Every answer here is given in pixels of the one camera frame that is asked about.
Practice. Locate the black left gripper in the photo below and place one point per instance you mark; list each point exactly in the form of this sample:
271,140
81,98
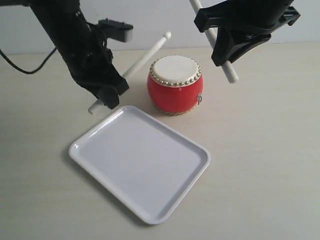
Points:
97,75

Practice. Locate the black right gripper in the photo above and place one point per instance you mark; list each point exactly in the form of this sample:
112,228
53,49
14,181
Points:
250,23

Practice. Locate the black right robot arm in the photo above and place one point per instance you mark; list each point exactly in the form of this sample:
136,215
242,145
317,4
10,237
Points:
243,25

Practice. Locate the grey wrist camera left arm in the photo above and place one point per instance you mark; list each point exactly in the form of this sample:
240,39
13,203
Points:
117,30

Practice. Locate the white rectangular plastic tray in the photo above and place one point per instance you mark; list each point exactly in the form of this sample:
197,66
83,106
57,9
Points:
148,166

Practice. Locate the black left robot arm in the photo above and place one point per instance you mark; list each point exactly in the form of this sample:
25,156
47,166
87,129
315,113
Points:
83,45

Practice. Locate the wooden drumstick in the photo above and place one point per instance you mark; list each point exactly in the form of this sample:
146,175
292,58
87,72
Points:
211,36
136,66

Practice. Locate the red small drum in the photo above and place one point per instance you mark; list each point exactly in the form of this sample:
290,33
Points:
175,84

